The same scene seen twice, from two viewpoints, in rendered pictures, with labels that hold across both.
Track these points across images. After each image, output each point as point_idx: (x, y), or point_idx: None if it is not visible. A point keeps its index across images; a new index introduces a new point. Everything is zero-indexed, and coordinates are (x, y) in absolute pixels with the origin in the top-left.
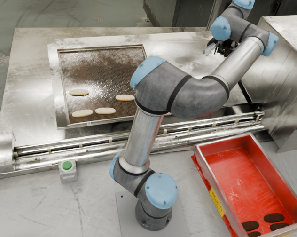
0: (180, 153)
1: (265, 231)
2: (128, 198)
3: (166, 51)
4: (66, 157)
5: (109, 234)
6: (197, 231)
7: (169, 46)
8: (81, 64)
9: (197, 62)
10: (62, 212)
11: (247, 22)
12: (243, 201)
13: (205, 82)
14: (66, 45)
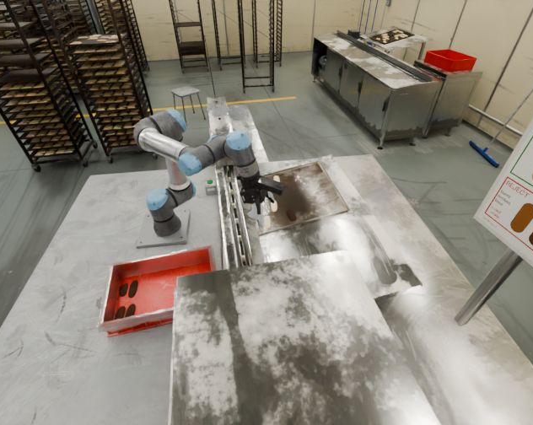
0: (219, 252)
1: (123, 302)
2: (182, 214)
3: (347, 231)
4: (221, 185)
5: None
6: (146, 254)
7: (358, 234)
8: (308, 176)
9: None
10: None
11: (208, 144)
12: (156, 292)
13: (144, 124)
14: (328, 164)
